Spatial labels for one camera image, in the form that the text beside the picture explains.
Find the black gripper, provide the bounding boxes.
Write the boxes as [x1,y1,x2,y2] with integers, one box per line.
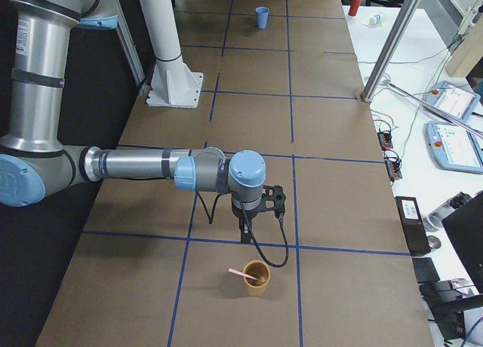
[231,194,266,244]

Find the pink chopstick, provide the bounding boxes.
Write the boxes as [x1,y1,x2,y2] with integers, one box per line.
[228,268,263,282]

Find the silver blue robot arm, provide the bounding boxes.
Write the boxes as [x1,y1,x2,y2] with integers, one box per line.
[1,0,180,244]

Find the yellow cup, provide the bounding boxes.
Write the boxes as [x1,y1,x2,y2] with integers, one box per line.
[243,260,271,296]

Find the blue paper cup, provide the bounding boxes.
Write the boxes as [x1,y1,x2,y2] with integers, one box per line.
[255,6,269,29]

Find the orange black connector board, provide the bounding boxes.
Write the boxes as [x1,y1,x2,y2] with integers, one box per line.
[377,131,393,151]

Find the black rectangular box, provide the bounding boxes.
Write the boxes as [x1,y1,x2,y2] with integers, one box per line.
[395,196,431,256]

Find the black monitor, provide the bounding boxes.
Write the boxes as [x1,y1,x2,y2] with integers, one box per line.
[442,194,482,292]

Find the near teach pendant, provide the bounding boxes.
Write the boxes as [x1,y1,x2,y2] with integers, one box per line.
[426,121,482,174]

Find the teach pendant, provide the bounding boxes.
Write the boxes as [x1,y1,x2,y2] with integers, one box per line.
[426,121,482,174]
[423,81,481,121]

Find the far teach pendant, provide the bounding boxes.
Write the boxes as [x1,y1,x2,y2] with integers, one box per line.
[423,81,481,121]

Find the white blue tube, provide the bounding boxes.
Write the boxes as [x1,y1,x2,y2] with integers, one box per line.
[365,13,385,28]

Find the long metal grabber stick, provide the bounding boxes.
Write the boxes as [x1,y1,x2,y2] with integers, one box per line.
[380,78,483,139]

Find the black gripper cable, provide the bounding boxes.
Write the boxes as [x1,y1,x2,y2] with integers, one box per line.
[195,191,290,268]

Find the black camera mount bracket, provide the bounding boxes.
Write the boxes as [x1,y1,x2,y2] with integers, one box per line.
[263,185,286,218]

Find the white pedestal column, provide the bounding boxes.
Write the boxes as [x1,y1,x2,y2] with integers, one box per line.
[139,0,204,109]

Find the aluminium frame post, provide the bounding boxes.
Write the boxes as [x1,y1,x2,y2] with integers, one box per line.
[360,0,421,103]

